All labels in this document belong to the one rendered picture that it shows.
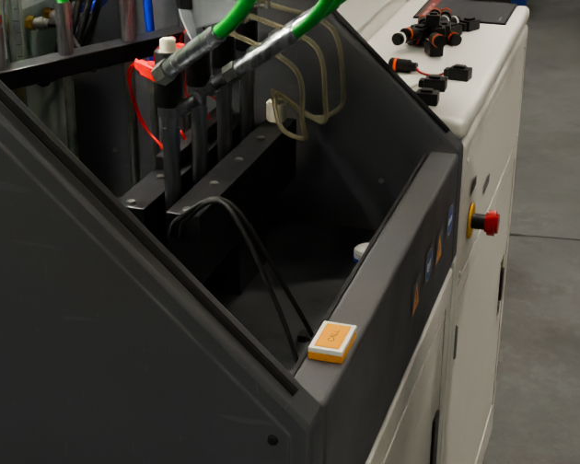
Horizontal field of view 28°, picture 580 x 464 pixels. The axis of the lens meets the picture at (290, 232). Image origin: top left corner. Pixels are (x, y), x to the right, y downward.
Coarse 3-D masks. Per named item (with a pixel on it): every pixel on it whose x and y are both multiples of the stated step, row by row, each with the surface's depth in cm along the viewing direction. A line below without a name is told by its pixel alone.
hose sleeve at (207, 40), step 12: (204, 36) 102; (216, 36) 102; (180, 48) 106; (192, 48) 104; (204, 48) 103; (168, 60) 106; (180, 60) 105; (192, 60) 105; (168, 72) 107; (180, 72) 107
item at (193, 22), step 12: (192, 0) 112; (204, 0) 113; (216, 0) 112; (228, 0) 112; (180, 12) 113; (192, 12) 113; (204, 12) 113; (216, 12) 113; (228, 12) 112; (192, 24) 114; (204, 24) 114; (192, 36) 115
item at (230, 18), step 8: (240, 0) 99; (248, 0) 98; (256, 0) 99; (232, 8) 100; (240, 8) 99; (248, 8) 99; (0, 16) 123; (232, 16) 100; (240, 16) 100; (0, 24) 123; (216, 24) 102; (224, 24) 101; (232, 24) 100; (216, 32) 102; (224, 32) 101
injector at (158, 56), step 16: (176, 48) 119; (176, 80) 118; (160, 96) 119; (176, 96) 119; (192, 96) 119; (160, 112) 120; (176, 112) 120; (176, 128) 121; (176, 144) 122; (176, 160) 122; (176, 176) 123; (176, 192) 124
